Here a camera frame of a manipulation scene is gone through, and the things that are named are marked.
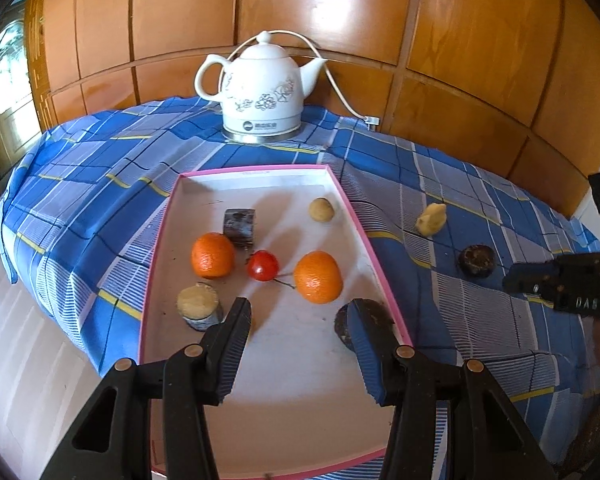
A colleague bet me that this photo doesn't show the dark sugarcane segment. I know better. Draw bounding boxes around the dark sugarcane segment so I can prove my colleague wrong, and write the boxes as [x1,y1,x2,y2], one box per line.
[223,208,256,248]

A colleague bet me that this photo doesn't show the blue plaid tablecloth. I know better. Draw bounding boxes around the blue plaid tablecloth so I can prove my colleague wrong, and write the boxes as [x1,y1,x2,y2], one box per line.
[0,98,600,463]

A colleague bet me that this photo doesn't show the pale-cut sugarcane segment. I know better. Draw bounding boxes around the pale-cut sugarcane segment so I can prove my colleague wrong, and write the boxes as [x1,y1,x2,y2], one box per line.
[176,282,224,332]

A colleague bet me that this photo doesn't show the wicker chair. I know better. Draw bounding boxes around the wicker chair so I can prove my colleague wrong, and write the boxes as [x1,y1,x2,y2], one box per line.
[559,404,600,479]

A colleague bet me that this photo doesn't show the white ceramic electric kettle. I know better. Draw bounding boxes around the white ceramic electric kettle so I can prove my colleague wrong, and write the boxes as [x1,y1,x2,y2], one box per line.
[194,30,326,144]

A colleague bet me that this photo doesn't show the orange mandarin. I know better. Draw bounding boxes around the orange mandarin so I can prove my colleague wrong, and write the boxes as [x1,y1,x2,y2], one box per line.
[294,250,343,304]
[190,232,235,280]

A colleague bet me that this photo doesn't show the yellow peeled fruit piece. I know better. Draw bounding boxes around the yellow peeled fruit piece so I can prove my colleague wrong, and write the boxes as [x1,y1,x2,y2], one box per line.
[415,203,446,237]

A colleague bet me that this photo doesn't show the wooden door with glass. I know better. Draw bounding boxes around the wooden door with glass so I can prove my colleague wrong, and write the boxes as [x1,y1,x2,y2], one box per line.
[0,0,48,180]

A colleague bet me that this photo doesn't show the dark brown water chestnut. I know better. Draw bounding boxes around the dark brown water chestnut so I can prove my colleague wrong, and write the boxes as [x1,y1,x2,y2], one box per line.
[334,298,394,352]

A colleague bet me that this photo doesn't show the red cherry tomato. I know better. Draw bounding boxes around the red cherry tomato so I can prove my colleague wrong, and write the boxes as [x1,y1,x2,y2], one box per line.
[247,250,279,282]

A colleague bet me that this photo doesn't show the tan longan fruit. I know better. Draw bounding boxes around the tan longan fruit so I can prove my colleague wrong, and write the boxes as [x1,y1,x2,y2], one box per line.
[309,197,335,223]

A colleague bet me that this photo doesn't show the pink-rimmed white tray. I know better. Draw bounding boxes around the pink-rimmed white tray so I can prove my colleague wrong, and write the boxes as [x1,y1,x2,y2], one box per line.
[138,165,400,479]

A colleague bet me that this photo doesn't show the white kettle power cord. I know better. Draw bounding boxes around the white kettle power cord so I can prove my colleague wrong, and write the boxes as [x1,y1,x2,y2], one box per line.
[217,29,382,134]

